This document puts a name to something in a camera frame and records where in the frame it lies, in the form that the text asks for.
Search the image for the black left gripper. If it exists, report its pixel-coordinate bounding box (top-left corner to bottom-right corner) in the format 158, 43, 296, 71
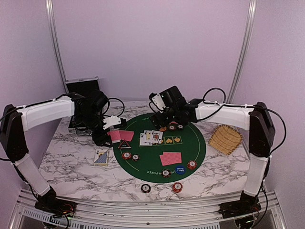
78, 111, 113, 147

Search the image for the red chip top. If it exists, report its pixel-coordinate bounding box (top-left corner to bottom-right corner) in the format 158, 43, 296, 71
168, 125, 176, 131

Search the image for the red backed card deck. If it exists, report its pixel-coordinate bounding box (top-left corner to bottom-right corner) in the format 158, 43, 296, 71
107, 130, 121, 143

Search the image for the dark chip top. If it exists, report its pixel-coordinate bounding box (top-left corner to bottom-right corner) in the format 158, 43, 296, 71
177, 124, 184, 130

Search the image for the dealt red card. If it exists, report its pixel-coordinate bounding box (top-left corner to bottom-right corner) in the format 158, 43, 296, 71
119, 130, 134, 142
160, 154, 176, 166

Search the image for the red chip stack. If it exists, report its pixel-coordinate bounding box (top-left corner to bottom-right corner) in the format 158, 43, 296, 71
187, 160, 197, 170
122, 152, 132, 160
172, 182, 183, 193

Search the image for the dark hundred chip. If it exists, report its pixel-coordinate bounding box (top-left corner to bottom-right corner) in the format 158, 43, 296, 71
132, 154, 140, 161

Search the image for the dealt red card front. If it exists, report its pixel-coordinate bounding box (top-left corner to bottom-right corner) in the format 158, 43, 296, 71
160, 154, 176, 166

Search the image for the blue small blind button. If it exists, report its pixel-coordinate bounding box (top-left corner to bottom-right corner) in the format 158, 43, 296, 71
175, 166, 186, 175

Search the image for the dark chip stack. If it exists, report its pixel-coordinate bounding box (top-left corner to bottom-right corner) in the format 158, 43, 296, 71
161, 169, 171, 178
141, 184, 151, 193

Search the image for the red chip stack front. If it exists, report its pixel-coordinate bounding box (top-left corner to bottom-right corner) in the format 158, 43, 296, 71
172, 182, 183, 193

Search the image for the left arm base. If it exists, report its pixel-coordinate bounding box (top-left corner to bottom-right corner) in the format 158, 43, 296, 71
35, 199, 77, 216

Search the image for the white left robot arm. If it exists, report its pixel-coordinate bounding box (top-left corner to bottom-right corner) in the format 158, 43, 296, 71
0, 90, 126, 212

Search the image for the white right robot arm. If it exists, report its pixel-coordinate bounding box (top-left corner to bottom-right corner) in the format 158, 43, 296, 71
149, 86, 275, 214

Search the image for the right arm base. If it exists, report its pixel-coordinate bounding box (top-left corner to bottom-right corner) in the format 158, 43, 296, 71
218, 200, 262, 219

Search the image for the blue card box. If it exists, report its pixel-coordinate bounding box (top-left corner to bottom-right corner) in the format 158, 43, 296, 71
93, 149, 109, 166

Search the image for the triangular all in button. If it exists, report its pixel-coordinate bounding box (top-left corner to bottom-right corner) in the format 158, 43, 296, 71
118, 140, 131, 149

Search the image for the round green poker mat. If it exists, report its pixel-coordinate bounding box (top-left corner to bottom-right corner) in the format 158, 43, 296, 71
113, 114, 206, 183

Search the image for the aluminium poker case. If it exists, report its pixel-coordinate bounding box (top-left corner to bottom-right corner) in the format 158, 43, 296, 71
65, 76, 100, 136

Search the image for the woven bamboo tray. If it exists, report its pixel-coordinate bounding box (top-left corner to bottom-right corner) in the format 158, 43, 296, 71
208, 125, 243, 156

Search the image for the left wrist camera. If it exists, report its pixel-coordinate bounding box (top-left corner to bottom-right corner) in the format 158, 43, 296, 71
102, 115, 122, 130

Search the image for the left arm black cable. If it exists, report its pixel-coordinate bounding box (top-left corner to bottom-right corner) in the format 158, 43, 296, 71
0, 96, 126, 163

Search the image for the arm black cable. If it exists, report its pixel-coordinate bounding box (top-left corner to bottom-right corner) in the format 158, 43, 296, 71
0, 96, 126, 163
202, 87, 287, 215

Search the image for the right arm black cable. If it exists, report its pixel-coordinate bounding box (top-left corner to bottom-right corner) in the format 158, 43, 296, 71
202, 87, 287, 215

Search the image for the front aluminium rail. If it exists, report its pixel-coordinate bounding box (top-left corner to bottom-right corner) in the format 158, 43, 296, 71
9, 190, 286, 229

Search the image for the right aluminium frame post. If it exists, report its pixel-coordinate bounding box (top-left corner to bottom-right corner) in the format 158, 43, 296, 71
226, 0, 257, 104

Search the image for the aluminium frame post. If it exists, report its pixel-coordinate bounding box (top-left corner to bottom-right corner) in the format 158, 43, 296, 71
226, 0, 257, 104
46, 0, 68, 93

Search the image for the left aluminium frame post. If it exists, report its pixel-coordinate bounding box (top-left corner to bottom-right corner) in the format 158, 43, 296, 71
46, 0, 68, 93

